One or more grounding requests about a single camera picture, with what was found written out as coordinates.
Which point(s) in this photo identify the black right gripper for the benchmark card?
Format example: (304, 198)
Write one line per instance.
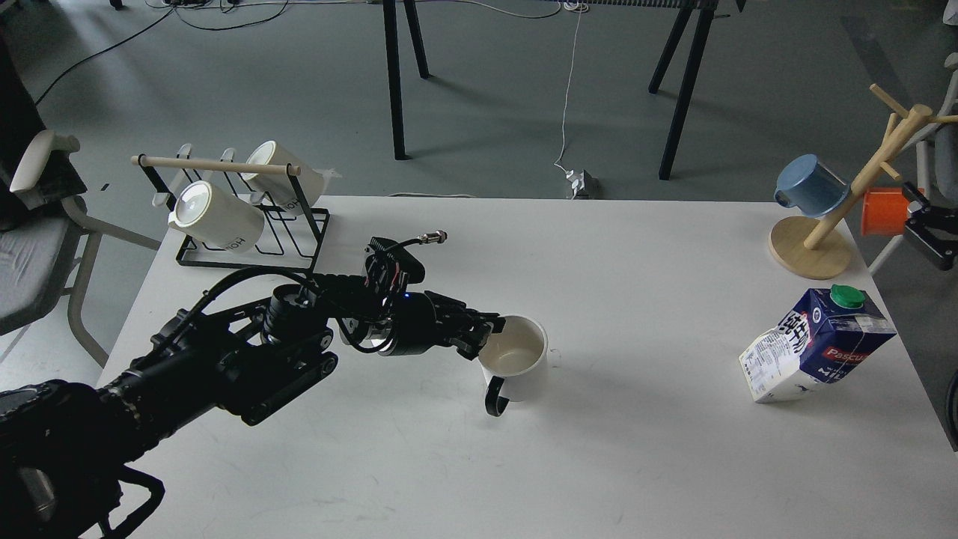
(923, 218)

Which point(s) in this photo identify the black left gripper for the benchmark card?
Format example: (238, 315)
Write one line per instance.
(420, 321)

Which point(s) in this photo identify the white mug black handle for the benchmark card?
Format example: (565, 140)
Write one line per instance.
(515, 365)

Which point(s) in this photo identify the blue white milk carton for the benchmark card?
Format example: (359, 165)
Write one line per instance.
(822, 338)

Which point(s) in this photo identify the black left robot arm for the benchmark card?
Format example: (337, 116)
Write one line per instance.
(66, 447)

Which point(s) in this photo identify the orange mug on tree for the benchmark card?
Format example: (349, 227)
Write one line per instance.
(884, 212)

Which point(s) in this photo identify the wooden mug tree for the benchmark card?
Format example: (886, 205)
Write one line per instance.
(810, 247)

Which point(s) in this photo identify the blue mug on tree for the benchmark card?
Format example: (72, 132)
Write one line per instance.
(807, 184)

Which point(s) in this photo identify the grey power adapter on floor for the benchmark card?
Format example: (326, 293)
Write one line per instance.
(583, 185)

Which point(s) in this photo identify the white mug rear on rack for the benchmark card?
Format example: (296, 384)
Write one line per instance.
(278, 186)

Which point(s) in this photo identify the white mug on rack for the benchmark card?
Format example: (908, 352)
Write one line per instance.
(213, 216)
(278, 186)

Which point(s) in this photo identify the white mug front on rack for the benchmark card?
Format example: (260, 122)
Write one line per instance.
(213, 216)

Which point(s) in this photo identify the black table legs right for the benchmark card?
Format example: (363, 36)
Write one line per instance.
(706, 14)

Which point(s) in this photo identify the black table legs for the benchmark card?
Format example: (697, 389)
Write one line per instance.
(706, 14)
(395, 91)

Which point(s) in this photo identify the black table legs left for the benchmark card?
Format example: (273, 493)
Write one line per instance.
(395, 91)

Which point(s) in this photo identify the grey chair left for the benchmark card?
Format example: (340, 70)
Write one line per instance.
(53, 255)

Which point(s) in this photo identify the black wire mug rack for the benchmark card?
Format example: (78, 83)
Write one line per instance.
(288, 242)

